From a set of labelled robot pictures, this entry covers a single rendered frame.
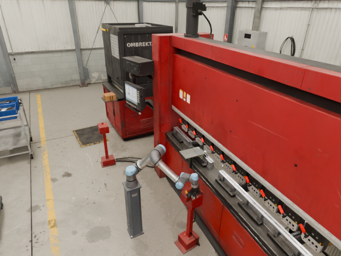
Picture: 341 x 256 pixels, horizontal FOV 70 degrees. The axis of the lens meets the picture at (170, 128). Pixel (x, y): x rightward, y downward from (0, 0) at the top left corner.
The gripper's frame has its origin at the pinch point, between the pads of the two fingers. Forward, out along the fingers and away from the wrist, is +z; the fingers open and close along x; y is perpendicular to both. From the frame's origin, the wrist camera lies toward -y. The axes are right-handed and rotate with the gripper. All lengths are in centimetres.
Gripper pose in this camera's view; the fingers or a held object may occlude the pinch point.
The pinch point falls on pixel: (193, 200)
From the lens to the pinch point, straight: 278.8
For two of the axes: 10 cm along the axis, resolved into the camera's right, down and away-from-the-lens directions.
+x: -5.8, -3.7, 7.3
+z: 0.6, 8.7, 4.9
